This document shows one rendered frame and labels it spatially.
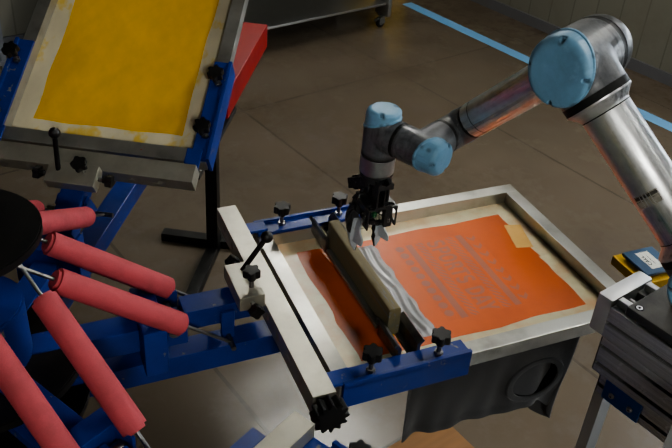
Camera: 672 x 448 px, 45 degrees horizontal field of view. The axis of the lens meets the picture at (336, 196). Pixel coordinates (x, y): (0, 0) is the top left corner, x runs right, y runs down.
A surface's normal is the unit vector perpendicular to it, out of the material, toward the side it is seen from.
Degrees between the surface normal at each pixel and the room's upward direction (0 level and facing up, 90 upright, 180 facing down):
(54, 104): 32
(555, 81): 85
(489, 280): 0
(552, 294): 0
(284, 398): 0
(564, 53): 87
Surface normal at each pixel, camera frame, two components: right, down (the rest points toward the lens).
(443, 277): 0.07, -0.84
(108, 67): -0.01, -0.44
